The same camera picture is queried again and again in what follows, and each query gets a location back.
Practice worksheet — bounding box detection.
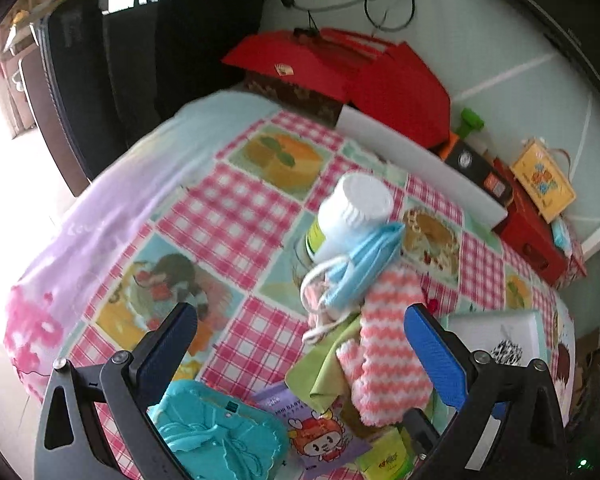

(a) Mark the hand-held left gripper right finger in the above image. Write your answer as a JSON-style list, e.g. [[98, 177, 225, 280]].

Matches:
[[404, 302, 568, 480]]

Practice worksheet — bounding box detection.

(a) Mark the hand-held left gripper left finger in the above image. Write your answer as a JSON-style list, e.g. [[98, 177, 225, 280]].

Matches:
[[34, 302, 201, 480]]

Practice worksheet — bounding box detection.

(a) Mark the pink white chevron towel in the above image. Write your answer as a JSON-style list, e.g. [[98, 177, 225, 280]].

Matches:
[[336, 265, 433, 428]]

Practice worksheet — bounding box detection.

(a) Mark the white box with teal edge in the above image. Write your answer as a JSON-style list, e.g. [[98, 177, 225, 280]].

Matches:
[[447, 310, 548, 468]]

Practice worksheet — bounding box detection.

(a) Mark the blue face mask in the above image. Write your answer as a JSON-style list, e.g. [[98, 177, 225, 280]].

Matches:
[[302, 221, 406, 343]]

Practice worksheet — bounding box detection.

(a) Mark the light green cloth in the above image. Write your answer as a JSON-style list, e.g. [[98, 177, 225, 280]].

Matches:
[[285, 312, 363, 411]]

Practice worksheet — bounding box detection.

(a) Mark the pink fluffy scrunchie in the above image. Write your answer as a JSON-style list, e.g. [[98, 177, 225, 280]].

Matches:
[[301, 272, 331, 321]]

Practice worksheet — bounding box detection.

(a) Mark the leopard print scrunchie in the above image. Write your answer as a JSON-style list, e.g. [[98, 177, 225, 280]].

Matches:
[[490, 339, 524, 368]]

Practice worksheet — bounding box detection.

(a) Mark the green tissue packet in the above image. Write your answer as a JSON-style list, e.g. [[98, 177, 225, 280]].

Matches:
[[357, 430, 413, 480]]

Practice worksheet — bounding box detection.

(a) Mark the purple cartoon wipes packet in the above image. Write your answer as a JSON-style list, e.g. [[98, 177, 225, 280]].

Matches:
[[252, 382, 373, 471]]

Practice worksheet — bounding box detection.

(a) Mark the clear glass cup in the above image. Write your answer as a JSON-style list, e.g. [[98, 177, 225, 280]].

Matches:
[[291, 240, 323, 288]]

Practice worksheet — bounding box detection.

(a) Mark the pink checked printed tablecloth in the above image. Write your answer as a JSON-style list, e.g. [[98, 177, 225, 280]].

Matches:
[[5, 92, 576, 480]]

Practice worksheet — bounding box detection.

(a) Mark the red patterned small box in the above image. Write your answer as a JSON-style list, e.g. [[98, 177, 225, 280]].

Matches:
[[562, 220, 588, 286]]

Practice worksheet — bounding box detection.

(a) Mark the white bottle with green label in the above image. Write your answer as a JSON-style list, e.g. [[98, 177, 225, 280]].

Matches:
[[305, 172, 395, 266]]

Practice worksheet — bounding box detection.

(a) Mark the light blue tissue pack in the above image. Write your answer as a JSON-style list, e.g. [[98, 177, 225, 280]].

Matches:
[[550, 215, 573, 252]]

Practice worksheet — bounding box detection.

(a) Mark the white foam board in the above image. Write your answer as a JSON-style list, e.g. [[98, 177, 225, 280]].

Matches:
[[336, 104, 510, 233]]

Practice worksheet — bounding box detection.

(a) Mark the black rectangular box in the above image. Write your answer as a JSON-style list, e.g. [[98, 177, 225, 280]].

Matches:
[[442, 137, 513, 206]]

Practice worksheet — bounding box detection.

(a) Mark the yellow wooden sign box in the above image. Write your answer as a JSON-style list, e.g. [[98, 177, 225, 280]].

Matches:
[[509, 139, 577, 223]]

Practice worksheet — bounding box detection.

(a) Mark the red paper bag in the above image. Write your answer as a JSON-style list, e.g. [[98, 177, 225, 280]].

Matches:
[[320, 27, 451, 151]]

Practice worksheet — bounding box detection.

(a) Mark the brown patterned box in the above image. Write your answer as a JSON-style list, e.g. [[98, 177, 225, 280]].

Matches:
[[244, 71, 343, 128]]

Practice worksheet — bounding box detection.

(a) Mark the black office chair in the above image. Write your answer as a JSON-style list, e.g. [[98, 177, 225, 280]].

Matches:
[[32, 0, 273, 196]]

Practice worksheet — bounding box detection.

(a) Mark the red flat box lid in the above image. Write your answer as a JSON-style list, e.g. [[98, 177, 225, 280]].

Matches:
[[221, 30, 353, 103]]

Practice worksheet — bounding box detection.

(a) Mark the red carton with handle slot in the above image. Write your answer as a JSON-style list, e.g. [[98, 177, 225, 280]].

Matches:
[[492, 157, 568, 288]]

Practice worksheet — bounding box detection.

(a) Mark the black cable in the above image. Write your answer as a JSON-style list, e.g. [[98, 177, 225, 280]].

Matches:
[[272, 0, 416, 41]]

